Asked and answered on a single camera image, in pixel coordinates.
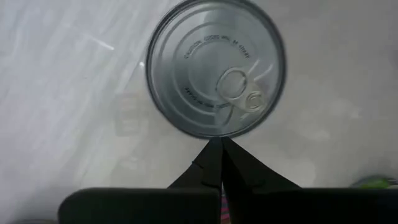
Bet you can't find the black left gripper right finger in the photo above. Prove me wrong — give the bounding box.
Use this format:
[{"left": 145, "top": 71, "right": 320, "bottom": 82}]
[{"left": 221, "top": 138, "right": 398, "bottom": 224}]

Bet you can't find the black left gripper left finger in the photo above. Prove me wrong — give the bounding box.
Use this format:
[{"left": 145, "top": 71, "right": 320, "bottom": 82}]
[{"left": 57, "top": 138, "right": 223, "bottom": 224}]

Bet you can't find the teal label silver can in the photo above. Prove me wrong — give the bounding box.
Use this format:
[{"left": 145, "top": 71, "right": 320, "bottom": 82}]
[{"left": 145, "top": 0, "right": 287, "bottom": 140}]

